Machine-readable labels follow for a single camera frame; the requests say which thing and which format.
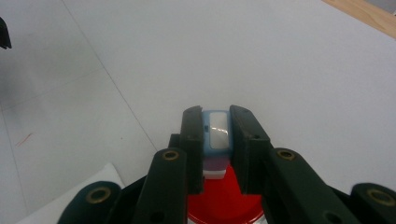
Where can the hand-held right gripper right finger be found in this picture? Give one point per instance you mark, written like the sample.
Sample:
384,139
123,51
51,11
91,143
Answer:
249,149

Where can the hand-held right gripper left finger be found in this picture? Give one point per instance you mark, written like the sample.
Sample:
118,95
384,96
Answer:
194,149

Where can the white paper sheet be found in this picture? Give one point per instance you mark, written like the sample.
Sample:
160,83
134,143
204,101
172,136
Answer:
93,177

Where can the blue and white stamp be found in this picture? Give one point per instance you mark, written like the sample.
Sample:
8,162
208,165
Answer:
218,130

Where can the round red ink pad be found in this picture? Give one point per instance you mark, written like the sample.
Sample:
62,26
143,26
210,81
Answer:
222,202

